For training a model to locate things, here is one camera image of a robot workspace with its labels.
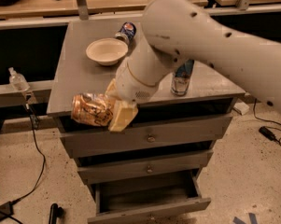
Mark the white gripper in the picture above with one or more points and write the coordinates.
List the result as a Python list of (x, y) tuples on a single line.
[(129, 85)]

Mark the orange soda can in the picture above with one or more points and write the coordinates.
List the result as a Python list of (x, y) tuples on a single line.
[(92, 109)]

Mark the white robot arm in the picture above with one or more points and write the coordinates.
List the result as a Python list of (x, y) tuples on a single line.
[(175, 31)]

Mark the grey top drawer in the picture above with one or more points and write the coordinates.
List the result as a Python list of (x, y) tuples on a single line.
[(175, 132)]

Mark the blue pepsi can lying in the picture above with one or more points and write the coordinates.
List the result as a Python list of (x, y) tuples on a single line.
[(126, 32)]

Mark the tall blue silver can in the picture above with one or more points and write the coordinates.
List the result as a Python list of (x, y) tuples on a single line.
[(181, 78)]

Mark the grey wooden drawer cabinet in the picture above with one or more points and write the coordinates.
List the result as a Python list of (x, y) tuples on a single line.
[(209, 94)]

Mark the grey middle drawer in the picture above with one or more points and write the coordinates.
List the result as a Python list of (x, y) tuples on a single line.
[(144, 167)]

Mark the grey open bottom drawer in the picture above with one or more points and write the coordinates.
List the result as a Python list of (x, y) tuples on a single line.
[(147, 198)]

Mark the black object floor bottom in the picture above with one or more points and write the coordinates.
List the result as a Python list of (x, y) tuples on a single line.
[(55, 212)]

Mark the white bowl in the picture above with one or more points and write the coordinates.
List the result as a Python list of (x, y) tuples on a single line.
[(106, 51)]

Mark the white block on floor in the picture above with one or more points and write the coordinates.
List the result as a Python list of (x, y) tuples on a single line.
[(241, 108)]

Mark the black power adapter right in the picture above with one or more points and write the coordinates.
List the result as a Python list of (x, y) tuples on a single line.
[(267, 133)]

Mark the black adapter bottom left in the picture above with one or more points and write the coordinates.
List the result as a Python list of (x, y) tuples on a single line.
[(6, 210)]

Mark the clear bottle on left rail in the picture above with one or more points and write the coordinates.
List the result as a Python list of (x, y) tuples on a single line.
[(18, 81)]

